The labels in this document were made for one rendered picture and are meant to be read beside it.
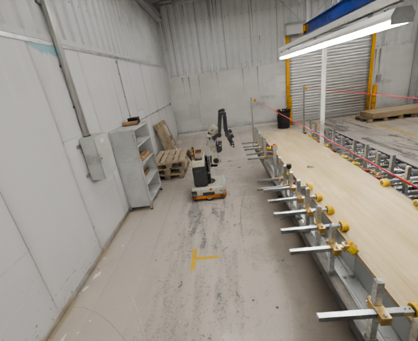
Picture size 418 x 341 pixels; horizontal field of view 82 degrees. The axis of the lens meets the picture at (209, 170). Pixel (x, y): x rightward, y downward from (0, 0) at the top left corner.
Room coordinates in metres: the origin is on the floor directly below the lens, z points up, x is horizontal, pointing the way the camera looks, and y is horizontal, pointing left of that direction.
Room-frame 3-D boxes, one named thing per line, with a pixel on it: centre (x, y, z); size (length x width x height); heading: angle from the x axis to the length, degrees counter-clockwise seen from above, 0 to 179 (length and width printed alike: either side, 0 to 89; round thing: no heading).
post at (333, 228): (1.38, -0.80, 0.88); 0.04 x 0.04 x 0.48; 86
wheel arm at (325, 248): (1.35, -0.67, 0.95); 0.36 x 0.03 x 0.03; 86
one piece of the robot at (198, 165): (4.43, 0.13, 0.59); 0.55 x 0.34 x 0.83; 176
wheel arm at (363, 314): (0.85, -0.70, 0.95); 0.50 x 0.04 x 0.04; 86
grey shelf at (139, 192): (4.57, 1.36, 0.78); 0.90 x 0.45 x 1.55; 176
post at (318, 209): (1.63, -0.82, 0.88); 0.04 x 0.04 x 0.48; 86
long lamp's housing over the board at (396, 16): (2.61, -1.23, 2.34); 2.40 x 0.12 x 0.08; 176
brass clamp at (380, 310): (0.86, -0.76, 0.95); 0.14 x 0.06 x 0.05; 176
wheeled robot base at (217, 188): (4.42, 0.04, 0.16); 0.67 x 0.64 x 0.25; 86
